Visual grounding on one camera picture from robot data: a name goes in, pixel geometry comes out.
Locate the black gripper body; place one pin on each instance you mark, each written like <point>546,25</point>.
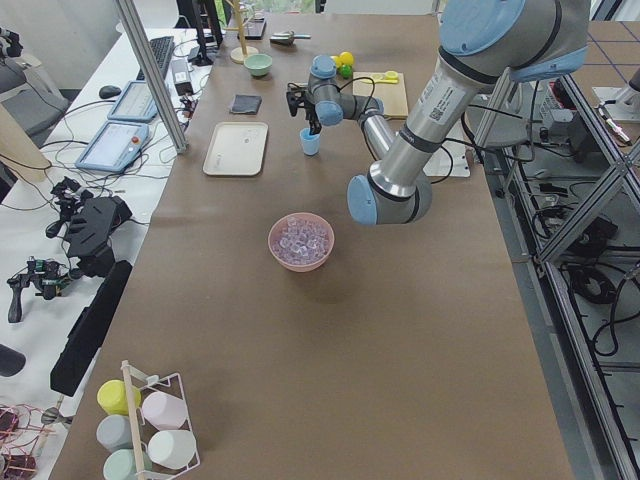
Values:
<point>311,113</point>

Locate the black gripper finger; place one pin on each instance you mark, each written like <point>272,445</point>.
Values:
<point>313,122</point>

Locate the clear ice cubes pile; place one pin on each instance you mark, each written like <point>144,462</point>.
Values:
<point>301,241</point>

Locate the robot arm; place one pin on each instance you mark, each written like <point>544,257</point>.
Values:
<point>479,41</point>

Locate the light blue plastic cup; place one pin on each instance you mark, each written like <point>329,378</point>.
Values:
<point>310,142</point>

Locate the pink cup in rack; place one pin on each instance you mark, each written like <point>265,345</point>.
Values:
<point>164,411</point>

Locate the yellow cup in rack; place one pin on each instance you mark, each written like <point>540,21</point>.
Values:
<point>111,397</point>

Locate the white cup in rack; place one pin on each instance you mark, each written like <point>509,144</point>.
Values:
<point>172,449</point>

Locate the grey cup in rack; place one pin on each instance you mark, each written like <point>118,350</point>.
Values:
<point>114,433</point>

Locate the green cup in rack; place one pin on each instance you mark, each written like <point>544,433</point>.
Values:
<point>120,465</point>

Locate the light green bowl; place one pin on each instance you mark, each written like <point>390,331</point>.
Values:
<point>258,65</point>

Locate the grey folded cloth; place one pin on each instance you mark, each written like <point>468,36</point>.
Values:
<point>243,104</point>

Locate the green lime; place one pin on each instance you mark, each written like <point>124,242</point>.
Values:
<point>346,72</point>

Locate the metal scoop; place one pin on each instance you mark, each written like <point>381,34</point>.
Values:
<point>287,38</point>

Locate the yellow lemon upper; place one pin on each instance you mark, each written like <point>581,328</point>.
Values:
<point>347,58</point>

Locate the wooden stand with base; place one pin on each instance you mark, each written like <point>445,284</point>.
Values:
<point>240,54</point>

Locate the cream rabbit tray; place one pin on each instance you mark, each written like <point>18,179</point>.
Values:
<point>236,149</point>

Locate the black box object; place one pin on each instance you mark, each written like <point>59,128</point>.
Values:
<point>254,30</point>

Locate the wooden cutting board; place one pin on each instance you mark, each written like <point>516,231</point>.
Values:
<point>393,97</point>

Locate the yellow plastic knife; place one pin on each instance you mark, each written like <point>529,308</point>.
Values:
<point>387,82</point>

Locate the pink bowl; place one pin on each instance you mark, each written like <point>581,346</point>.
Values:
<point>303,268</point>

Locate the black keyboard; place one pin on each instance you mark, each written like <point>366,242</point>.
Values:
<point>162,49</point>

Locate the teach pendant far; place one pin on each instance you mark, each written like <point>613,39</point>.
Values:
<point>135,104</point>

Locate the teach pendant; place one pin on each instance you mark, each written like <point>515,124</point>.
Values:
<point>135,104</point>
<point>114,147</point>

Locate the black computer mouse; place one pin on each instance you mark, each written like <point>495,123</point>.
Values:
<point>109,91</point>

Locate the teach pendant near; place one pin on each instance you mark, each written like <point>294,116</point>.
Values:
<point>114,147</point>

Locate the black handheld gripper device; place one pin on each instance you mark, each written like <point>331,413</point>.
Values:
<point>90,221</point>

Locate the black long bar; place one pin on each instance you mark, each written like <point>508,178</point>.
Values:
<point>89,331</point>

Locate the aluminium camera post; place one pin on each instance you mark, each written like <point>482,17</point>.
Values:
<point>135,31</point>

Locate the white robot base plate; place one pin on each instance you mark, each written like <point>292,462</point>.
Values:
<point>449,160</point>

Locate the white wire cup rack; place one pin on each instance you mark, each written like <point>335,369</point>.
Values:
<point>138,385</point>

